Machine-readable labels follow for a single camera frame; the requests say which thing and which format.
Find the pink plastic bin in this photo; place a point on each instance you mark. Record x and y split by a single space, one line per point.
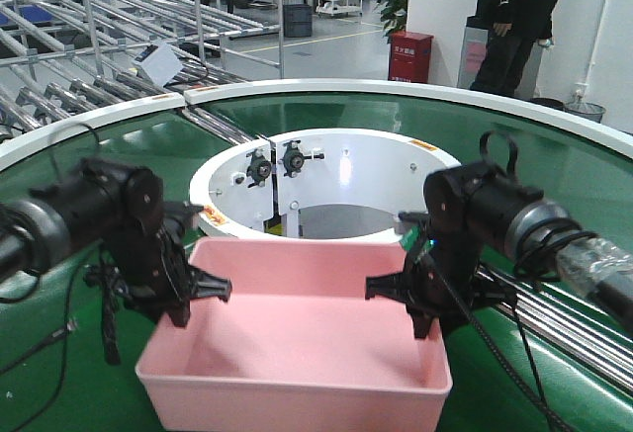
297 347

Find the person in black jacket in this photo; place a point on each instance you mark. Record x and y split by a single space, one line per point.
515 26

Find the white outer conveyor rim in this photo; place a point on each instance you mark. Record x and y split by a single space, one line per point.
35 141

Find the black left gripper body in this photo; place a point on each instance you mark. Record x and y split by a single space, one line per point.
149 265

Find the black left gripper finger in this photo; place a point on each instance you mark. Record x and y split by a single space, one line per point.
179 312
204 285

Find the wire mesh waste basket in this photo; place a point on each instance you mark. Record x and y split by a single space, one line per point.
589 111

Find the red fire extinguisher cabinet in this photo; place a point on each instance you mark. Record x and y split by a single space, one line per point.
409 57

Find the dark plastic crate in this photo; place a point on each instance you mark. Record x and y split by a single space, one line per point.
297 20

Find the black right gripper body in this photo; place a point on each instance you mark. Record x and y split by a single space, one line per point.
444 281

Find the black bearing block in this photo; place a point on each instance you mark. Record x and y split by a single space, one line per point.
259 168
294 159

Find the green circuit board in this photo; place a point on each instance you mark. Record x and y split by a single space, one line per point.
415 243

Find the black bearing block left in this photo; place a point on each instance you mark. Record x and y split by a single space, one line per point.
259 168

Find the black bearing block right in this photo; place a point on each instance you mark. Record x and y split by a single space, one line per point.
294 159

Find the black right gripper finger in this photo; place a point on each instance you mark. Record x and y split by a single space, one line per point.
421 321
390 286

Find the white control box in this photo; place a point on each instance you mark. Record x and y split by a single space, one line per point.
158 63

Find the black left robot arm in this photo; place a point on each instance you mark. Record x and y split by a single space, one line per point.
123 207

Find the metal roller conveyor rack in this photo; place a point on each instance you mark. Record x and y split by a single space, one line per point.
62 58

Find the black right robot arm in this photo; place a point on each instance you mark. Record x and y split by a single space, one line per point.
473 206

